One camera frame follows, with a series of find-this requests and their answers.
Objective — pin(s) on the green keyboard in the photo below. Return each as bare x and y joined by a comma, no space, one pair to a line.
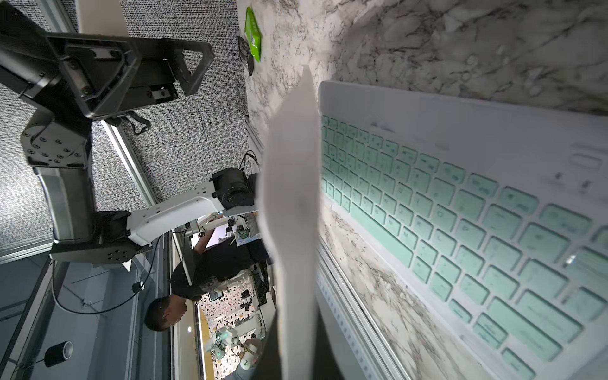
495,214

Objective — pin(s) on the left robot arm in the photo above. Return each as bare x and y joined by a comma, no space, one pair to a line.
57,144

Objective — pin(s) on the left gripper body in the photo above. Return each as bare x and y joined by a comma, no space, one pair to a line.
111,76

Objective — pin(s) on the yellow keyboard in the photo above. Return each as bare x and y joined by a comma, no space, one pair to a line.
289,202

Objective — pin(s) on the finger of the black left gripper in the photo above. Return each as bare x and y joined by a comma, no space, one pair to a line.
189,62

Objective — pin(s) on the person in black shirt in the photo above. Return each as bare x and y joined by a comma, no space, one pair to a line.
214,266

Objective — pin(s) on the green packet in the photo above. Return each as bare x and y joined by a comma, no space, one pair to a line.
253,34

